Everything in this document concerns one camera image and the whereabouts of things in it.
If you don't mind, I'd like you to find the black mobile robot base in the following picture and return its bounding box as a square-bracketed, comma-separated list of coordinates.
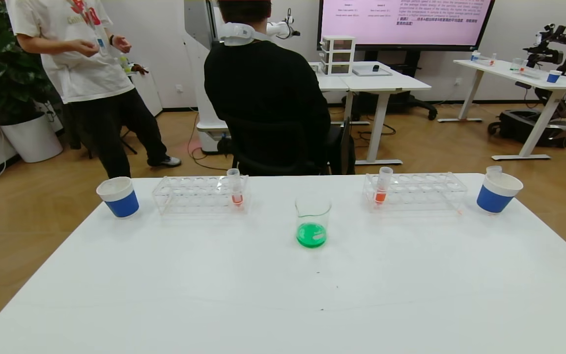
[488, 109, 566, 149]

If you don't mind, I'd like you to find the orange pigment test tube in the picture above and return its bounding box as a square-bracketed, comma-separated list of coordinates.
[374, 166, 394, 205]
[227, 168, 244, 207]

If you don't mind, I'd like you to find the clear glass beaker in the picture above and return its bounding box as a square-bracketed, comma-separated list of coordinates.
[295, 195, 333, 249]

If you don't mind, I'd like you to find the clear acrylic test tube rack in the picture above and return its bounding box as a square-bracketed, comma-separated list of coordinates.
[152, 175, 252, 217]
[363, 172, 468, 213]

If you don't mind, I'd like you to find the black office chair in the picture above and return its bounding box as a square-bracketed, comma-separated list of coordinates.
[224, 116, 357, 176]

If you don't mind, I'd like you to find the seated person black sweater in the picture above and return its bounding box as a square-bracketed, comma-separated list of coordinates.
[203, 0, 333, 176]

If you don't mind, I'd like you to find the grey tablet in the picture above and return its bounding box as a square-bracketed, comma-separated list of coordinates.
[352, 66, 393, 77]

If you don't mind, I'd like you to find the white double desk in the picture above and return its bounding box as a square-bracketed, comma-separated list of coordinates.
[310, 61, 432, 166]

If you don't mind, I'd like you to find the black display stand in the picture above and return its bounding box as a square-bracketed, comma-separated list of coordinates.
[352, 49, 438, 121]

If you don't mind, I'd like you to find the white neck massager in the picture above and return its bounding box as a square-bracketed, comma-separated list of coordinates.
[219, 23, 256, 47]

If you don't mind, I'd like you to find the blue white paper cup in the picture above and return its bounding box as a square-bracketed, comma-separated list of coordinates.
[96, 177, 140, 219]
[476, 172, 524, 215]

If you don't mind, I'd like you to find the standing person white shirt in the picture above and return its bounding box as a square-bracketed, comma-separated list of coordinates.
[5, 0, 182, 179]

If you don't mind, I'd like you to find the white standing desk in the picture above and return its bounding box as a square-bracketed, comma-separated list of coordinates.
[438, 59, 566, 161]

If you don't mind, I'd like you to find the white plant pot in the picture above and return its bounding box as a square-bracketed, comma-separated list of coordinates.
[0, 112, 63, 164]

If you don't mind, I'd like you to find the white small shelf frame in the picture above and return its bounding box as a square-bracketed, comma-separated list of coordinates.
[320, 35, 356, 76]

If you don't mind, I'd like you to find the large wall display screen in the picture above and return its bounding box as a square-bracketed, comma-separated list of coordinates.
[318, 0, 496, 52]

